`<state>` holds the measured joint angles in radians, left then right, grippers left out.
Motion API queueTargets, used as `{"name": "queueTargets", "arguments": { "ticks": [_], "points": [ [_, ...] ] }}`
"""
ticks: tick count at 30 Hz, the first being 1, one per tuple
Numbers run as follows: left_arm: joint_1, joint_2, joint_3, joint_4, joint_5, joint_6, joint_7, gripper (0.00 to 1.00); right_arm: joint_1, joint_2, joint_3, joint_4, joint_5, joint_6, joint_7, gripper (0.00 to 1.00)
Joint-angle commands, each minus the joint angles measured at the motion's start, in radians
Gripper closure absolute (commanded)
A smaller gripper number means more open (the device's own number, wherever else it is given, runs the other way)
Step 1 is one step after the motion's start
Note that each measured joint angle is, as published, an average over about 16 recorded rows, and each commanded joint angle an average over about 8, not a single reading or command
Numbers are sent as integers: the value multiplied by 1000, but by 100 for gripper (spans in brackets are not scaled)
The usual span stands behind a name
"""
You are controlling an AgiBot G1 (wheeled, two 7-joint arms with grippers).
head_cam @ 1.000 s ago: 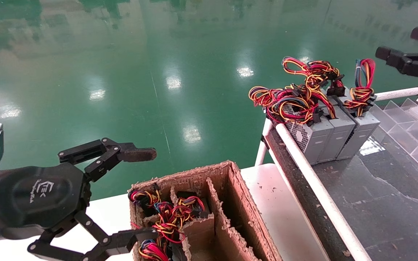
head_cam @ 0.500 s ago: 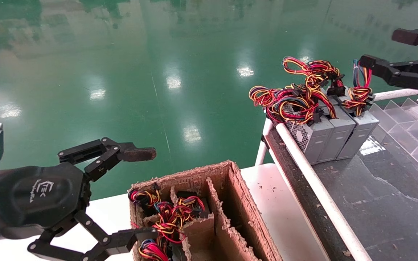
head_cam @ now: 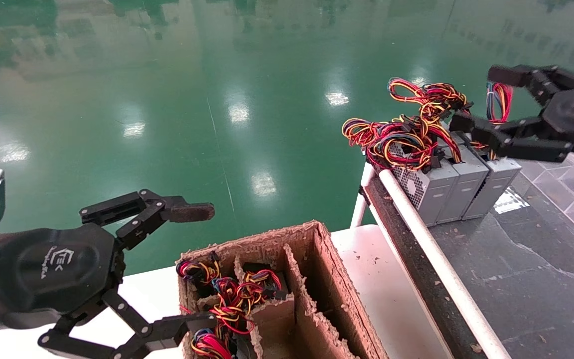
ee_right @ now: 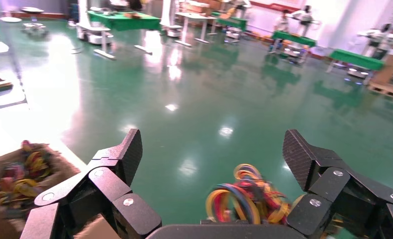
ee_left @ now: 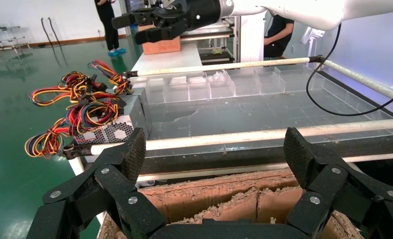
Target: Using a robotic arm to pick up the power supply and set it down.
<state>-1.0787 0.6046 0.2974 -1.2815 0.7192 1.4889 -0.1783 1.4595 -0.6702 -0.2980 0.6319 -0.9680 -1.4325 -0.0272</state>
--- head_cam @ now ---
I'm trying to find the white pipe table rail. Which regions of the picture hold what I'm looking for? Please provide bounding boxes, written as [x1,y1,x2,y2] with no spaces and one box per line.
[376,169,513,359]

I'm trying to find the multicoloured wire harness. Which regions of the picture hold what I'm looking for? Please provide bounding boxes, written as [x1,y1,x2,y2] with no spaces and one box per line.
[341,116,448,172]
[189,327,234,359]
[211,269,284,336]
[388,77,473,163]
[176,251,222,300]
[485,82,515,124]

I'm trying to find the plain grey power supply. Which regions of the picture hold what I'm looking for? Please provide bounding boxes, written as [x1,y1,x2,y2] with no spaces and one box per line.
[435,149,490,225]
[461,156,523,220]

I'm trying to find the white pipe frame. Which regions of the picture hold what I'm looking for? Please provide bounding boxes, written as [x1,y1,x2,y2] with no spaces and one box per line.
[361,172,488,359]

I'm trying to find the white pipe table leg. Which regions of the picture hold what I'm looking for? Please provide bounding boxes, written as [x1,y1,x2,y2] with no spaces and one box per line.
[349,163,377,228]

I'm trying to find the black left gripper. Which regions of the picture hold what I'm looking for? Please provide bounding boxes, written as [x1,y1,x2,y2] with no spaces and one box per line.
[0,223,219,359]

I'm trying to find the grey power supply mesh side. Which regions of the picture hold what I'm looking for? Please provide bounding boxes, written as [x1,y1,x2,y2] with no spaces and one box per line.
[388,145,460,228]

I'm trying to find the worn divided cardboard box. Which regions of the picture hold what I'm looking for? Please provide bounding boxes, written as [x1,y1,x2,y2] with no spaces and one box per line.
[176,220,388,359]

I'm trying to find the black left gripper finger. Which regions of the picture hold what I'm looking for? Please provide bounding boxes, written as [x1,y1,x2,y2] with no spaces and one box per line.
[80,188,216,251]

